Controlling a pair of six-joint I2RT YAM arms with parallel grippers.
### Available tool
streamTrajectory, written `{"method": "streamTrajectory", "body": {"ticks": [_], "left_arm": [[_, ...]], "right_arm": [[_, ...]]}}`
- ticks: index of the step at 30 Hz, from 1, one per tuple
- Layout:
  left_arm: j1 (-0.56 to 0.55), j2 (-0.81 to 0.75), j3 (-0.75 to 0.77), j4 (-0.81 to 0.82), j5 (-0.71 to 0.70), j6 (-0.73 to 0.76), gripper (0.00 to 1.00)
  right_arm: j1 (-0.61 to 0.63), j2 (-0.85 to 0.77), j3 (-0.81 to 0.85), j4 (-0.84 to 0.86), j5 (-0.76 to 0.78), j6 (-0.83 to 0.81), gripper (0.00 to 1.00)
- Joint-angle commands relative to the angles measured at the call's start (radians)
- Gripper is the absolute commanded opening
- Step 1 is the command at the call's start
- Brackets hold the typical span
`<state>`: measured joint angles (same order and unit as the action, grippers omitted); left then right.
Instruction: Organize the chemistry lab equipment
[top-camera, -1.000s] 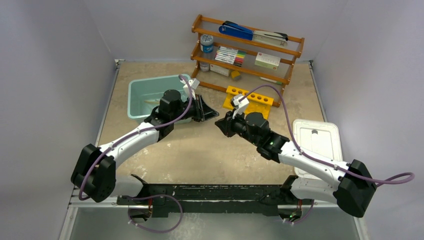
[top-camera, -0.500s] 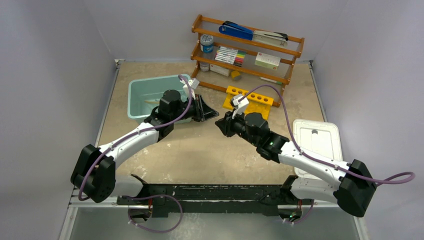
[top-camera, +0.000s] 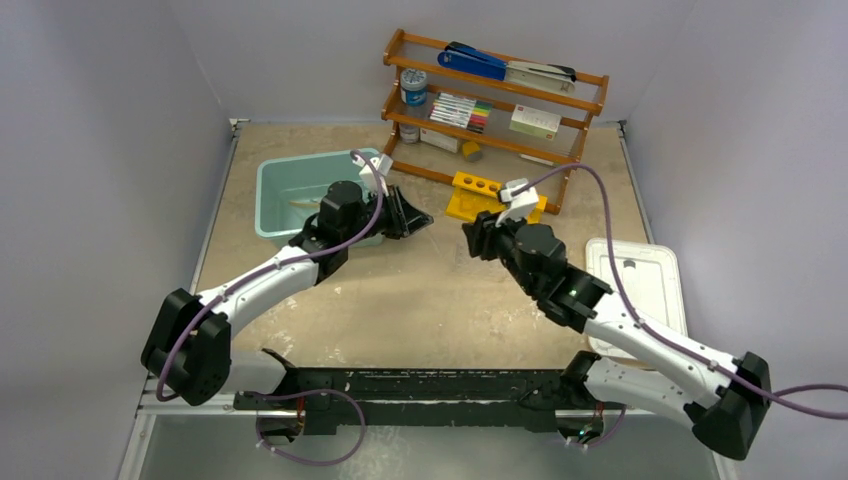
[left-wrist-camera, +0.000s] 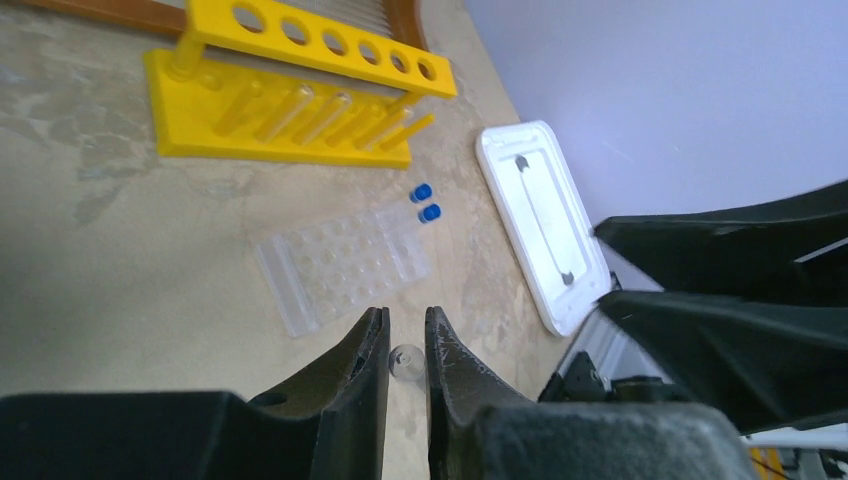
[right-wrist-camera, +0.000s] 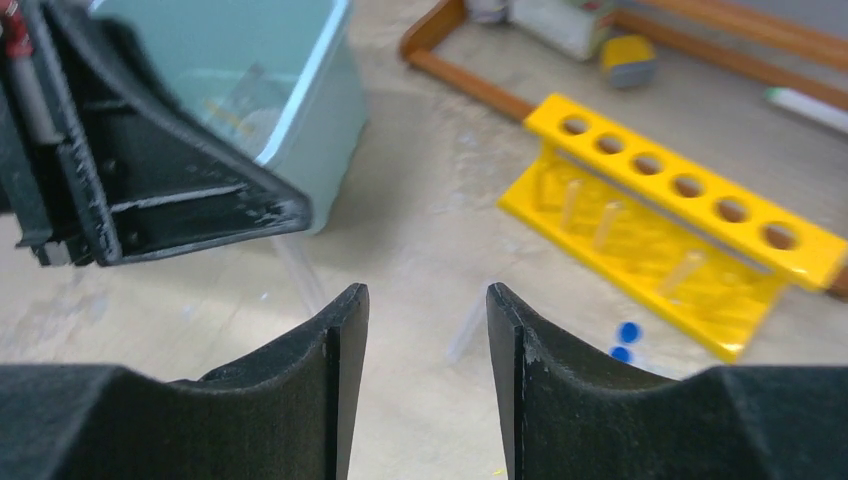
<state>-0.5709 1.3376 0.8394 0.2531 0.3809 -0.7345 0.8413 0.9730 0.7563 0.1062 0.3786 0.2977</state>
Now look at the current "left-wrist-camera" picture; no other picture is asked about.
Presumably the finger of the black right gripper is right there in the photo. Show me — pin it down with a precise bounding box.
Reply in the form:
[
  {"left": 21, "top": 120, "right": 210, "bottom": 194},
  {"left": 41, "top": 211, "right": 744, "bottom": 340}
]
[{"left": 594, "top": 182, "right": 847, "bottom": 306}]

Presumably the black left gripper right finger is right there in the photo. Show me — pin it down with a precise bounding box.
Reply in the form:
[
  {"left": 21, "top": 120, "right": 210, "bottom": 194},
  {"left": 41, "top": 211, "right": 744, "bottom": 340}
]
[{"left": 424, "top": 306, "right": 757, "bottom": 479}]

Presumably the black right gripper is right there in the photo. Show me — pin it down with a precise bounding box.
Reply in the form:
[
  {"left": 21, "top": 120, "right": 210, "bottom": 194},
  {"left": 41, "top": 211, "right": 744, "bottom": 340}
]
[{"left": 537, "top": 291, "right": 847, "bottom": 434}]

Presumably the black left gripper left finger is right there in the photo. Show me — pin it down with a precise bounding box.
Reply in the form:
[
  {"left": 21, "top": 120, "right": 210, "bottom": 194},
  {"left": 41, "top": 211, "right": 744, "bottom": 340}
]
[{"left": 1, "top": 308, "right": 390, "bottom": 479}]

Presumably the clear well plate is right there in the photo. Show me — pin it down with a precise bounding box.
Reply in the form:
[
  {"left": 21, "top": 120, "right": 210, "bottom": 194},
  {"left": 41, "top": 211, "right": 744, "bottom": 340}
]
[{"left": 256, "top": 201, "right": 436, "bottom": 338}]

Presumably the blue capped vial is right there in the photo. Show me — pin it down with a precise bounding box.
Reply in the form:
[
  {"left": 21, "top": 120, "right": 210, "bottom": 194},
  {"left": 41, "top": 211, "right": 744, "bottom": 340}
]
[
  {"left": 408, "top": 183, "right": 433, "bottom": 203},
  {"left": 417, "top": 203, "right": 442, "bottom": 224}
]

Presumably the white plastic tray lid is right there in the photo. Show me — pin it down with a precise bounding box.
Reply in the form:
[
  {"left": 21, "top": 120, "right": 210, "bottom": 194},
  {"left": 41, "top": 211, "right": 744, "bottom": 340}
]
[{"left": 475, "top": 121, "right": 612, "bottom": 337}]

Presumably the yellow test tube rack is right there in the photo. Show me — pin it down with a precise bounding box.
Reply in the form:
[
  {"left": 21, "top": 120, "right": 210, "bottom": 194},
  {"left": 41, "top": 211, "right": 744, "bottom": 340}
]
[{"left": 144, "top": 1, "right": 457, "bottom": 169}]

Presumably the wooden three-tier shelf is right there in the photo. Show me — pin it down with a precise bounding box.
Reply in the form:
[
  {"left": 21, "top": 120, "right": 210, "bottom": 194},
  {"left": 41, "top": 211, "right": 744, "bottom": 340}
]
[{"left": 26, "top": 1, "right": 428, "bottom": 50}]

